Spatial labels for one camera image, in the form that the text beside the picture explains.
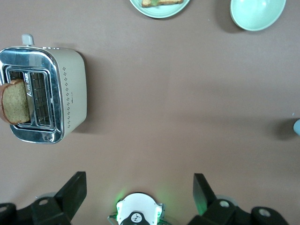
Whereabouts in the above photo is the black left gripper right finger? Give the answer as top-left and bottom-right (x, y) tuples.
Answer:
(188, 173), (237, 225)

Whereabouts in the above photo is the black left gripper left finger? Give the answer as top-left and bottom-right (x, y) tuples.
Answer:
(30, 171), (87, 225)

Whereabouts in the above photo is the light blue plastic cup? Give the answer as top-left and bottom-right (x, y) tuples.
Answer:
(292, 118), (300, 137)

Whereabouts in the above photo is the brown bread slice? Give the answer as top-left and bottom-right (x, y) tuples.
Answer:
(0, 79), (31, 125)

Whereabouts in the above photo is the brown table cover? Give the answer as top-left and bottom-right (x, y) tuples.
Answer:
(0, 0), (300, 225)

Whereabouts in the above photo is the beige chrome toaster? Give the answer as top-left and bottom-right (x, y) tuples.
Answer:
(0, 34), (88, 144)

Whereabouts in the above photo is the pale green plate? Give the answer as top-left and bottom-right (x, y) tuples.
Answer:
(129, 0), (191, 19)

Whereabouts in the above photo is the pale green bowl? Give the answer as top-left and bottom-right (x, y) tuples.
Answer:
(230, 0), (287, 31)

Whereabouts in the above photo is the toast slice under lettuce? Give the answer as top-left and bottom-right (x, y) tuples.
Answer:
(141, 0), (184, 8)

